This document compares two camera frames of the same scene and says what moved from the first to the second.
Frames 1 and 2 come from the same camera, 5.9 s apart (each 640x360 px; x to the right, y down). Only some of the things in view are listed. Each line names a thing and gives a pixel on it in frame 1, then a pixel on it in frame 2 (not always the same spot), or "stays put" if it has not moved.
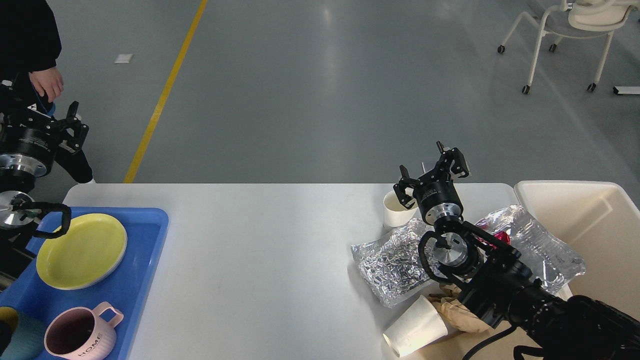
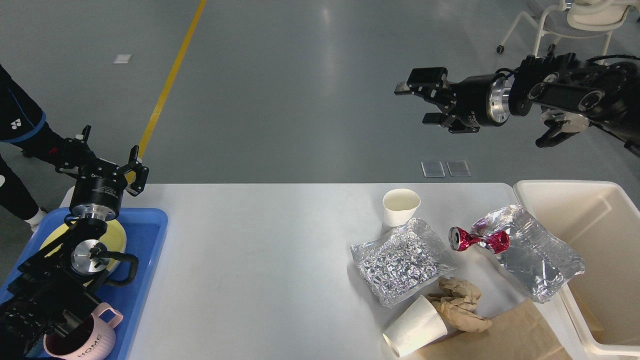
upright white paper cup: x=395 y=213 stays put
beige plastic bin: x=597 y=221 stays put
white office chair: x=575 y=17 stays put
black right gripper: x=435 y=193 -> x=482 y=100
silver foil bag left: x=390 y=265 stays put
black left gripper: x=27 y=146 -> x=97 y=193
